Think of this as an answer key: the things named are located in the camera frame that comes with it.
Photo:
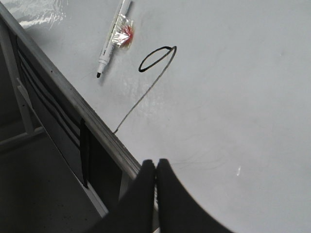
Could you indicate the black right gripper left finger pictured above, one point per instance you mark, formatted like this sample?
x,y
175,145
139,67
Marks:
x,y
134,213

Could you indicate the aluminium whiteboard frame rail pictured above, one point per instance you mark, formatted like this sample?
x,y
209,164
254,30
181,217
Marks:
x,y
64,114

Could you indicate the red magnet with clear tape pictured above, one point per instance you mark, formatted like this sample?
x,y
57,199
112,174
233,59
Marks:
x,y
123,32

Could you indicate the white whiteboard marker pen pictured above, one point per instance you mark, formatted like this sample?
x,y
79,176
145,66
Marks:
x,y
108,47

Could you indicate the white whiteboard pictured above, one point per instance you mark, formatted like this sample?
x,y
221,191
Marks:
x,y
221,88

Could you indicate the white metal table frame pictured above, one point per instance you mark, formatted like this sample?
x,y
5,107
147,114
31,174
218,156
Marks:
x,y
39,193

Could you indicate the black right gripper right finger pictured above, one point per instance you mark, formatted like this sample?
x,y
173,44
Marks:
x,y
178,211

